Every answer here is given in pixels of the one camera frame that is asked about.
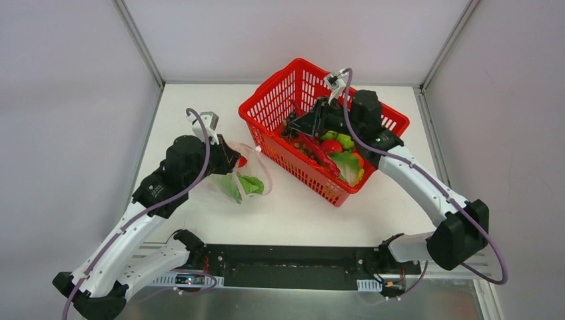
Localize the clear zip top bag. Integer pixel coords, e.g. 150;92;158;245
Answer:
199;141;273;205

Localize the napa cabbage toy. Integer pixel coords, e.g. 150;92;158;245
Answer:
219;173;265;204

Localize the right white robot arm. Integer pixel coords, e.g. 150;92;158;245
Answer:
286;90;489;273

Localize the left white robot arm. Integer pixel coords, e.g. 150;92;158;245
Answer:
53;135;241;319

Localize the red plastic shopping basket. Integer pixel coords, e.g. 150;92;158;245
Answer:
239;58;410;206

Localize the black grape bunch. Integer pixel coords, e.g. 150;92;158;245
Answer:
281;120;299;140

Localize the long red chili toy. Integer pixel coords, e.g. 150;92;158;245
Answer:
298;133;340;178

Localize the red pepper toy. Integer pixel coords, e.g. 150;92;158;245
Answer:
320;139;343;155

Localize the green lettuce toy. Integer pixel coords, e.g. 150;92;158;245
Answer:
329;152;365;187

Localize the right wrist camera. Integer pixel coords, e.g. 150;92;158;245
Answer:
324;69;346;104

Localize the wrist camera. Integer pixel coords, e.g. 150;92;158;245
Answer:
324;69;346;104
186;109;219;145

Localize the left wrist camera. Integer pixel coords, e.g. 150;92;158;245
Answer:
186;109;219;145

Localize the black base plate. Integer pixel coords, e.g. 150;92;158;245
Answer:
179;244;422;291

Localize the aluminium frame rail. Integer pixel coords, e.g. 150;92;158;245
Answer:
93;241;492;281

